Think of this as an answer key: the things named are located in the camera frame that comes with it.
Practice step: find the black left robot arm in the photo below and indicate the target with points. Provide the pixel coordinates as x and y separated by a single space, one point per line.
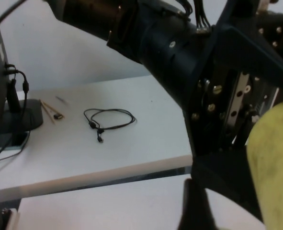
155 36

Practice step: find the yellow plastic cup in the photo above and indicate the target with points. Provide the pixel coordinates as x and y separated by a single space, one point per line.
275 155

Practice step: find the wooden stick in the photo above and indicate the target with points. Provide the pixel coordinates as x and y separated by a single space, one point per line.
48 112
50 108

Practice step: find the small black usb dongle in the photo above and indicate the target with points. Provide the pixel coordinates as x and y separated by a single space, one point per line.
58 116

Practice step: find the white side table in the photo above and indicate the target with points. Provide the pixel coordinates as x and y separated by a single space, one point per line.
131 148

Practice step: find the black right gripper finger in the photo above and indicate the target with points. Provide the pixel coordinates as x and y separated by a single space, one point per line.
195 208

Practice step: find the grey pen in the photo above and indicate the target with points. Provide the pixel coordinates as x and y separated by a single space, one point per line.
61 99

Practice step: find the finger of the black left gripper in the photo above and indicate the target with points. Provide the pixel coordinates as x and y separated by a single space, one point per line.
239 45

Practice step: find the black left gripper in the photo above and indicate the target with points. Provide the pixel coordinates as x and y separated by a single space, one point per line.
210 119

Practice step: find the flat phone with teal edge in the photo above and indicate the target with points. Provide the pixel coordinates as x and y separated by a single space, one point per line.
12 141

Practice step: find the black monitor stand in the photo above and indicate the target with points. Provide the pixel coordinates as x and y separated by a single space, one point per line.
28 115

